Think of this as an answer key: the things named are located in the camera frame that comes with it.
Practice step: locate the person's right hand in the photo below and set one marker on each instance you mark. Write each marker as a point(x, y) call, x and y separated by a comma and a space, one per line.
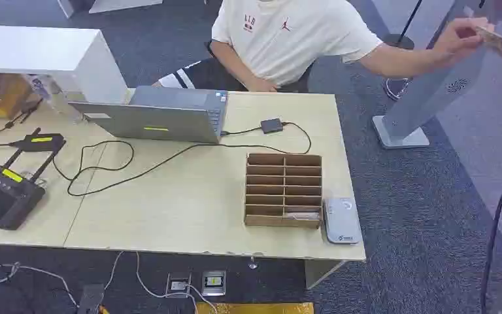
point(263, 86)

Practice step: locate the person's left hand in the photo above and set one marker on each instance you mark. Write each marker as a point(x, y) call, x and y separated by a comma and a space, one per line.
point(454, 41)

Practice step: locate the brown card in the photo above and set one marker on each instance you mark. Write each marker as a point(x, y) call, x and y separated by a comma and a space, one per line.
point(495, 42)

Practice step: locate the small black adapter box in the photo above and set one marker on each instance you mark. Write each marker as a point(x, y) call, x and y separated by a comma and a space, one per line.
point(271, 125)

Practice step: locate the person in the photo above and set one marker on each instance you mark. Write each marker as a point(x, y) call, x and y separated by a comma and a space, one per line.
point(285, 43)

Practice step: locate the black pole stand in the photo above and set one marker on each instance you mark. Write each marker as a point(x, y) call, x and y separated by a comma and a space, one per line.
point(399, 41)

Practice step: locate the grey standing panel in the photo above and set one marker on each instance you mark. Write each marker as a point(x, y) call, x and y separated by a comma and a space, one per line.
point(428, 95)

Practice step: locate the grey laptop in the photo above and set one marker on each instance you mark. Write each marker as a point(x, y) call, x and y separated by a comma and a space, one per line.
point(155, 123)

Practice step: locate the wooden slotted card box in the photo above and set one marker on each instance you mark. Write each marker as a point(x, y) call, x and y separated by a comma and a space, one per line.
point(268, 221)

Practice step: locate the grey card reader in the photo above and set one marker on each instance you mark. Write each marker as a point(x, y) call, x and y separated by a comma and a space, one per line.
point(342, 223)

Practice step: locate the white furniture piece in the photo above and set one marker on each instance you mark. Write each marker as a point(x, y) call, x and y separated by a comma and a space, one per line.
point(112, 4)

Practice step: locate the pale desk leg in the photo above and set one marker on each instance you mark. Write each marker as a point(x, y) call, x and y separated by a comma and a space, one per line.
point(320, 271)

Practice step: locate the steel floor socket box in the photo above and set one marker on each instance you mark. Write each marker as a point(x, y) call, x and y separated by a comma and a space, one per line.
point(213, 282)

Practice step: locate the open floor socket box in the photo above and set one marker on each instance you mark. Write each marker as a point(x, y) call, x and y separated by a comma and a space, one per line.
point(178, 284)

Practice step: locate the clear plastic container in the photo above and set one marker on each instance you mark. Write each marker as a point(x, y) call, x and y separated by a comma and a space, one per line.
point(43, 89)

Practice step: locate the yellow floor mat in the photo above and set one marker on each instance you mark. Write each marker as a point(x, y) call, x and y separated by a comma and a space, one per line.
point(255, 308)

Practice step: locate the white desk shelf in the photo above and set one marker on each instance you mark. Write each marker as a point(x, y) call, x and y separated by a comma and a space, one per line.
point(39, 50)

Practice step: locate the black device with yellow label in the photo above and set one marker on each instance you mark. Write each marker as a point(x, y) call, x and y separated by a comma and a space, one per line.
point(41, 142)

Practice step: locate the brown wooden crate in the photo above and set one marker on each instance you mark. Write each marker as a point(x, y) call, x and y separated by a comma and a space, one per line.
point(0, 95)

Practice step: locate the grey power strip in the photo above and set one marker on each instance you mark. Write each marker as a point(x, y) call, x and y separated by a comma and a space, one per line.
point(90, 299)

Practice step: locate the black router with antennas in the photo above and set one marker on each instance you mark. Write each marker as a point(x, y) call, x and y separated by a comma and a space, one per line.
point(4, 199)

